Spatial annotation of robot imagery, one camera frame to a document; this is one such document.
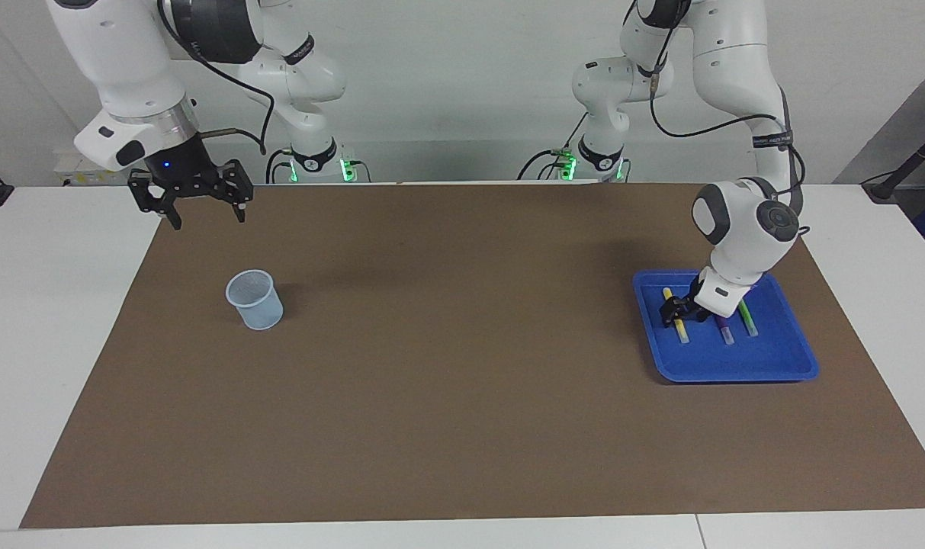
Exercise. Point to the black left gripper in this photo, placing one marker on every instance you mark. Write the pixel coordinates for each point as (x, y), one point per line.
(697, 297)

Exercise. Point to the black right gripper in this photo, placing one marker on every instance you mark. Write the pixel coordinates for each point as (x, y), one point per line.
(180, 168)

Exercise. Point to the yellow marker pen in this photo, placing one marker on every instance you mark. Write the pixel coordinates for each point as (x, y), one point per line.
(683, 334)

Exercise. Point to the purple marker pen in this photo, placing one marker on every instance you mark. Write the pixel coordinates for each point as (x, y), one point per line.
(727, 333)

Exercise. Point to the green marker pen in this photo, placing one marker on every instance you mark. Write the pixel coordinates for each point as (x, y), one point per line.
(749, 320)

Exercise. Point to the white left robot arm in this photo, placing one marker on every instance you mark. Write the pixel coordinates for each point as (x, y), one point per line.
(737, 61)

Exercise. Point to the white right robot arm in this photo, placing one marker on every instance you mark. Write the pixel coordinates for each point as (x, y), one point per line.
(119, 61)

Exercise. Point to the blue plastic tray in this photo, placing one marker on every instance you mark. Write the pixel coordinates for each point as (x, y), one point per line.
(737, 362)

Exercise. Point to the translucent plastic cup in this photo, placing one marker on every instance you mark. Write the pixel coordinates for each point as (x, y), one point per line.
(256, 309)

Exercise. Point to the brown table mat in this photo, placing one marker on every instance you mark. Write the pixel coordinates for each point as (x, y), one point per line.
(462, 419)

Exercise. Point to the black stand pole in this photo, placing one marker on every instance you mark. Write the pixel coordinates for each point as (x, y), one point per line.
(908, 164)

